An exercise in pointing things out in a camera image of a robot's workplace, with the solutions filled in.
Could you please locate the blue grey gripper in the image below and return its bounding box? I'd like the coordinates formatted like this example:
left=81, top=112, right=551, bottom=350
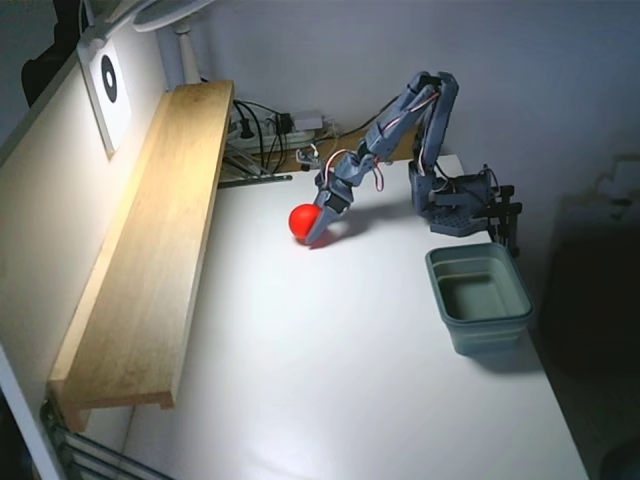
left=305, top=153, right=376, bottom=249

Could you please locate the red ball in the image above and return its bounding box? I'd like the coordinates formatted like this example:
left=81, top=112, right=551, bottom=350
left=288, top=202, right=326, bottom=247

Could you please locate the grey collapsible container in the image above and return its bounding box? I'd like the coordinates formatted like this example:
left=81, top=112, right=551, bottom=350
left=424, top=243, right=535, bottom=357

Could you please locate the white power strip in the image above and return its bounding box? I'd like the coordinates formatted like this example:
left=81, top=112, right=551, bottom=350
left=259, top=124, right=326, bottom=146

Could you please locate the white power adapter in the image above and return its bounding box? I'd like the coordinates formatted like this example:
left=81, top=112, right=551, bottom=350
left=293, top=110, right=327, bottom=130

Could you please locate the long wooden shelf board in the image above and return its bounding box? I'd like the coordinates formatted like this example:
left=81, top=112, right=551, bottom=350
left=47, top=79, right=236, bottom=434

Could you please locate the black table clamp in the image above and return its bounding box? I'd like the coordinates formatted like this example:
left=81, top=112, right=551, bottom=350
left=487, top=183, right=524, bottom=257

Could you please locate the white desk lamp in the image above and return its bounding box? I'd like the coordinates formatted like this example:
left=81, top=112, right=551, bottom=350
left=133, top=0, right=214, bottom=94

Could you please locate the white desk side panel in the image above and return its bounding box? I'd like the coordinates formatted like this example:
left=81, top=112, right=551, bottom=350
left=0, top=49, right=171, bottom=480

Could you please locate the metal rack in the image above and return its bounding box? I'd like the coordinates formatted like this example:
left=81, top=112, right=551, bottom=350
left=39, top=397, right=169, bottom=480

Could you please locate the dark round bin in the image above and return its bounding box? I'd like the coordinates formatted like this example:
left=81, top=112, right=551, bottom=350
left=597, top=439, right=640, bottom=480

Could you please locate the aluminium frame rail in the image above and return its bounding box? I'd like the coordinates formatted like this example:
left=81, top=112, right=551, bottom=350
left=218, top=144, right=294, bottom=190

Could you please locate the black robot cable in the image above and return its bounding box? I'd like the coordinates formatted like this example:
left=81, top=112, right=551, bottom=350
left=339, top=92, right=404, bottom=139

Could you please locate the black power cable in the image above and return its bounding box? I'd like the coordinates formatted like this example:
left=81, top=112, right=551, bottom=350
left=233, top=99, right=286, bottom=174

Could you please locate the blue grey base mount plate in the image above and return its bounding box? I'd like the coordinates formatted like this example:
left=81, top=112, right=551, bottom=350
left=428, top=167, right=496, bottom=236

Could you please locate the white board with black ring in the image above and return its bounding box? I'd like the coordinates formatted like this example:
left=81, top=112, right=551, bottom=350
left=77, top=37, right=134, bottom=161

